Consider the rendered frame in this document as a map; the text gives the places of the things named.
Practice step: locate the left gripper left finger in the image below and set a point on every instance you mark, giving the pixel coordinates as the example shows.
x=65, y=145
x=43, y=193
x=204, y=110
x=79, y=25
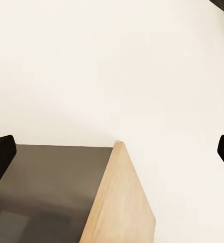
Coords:
x=8, y=151

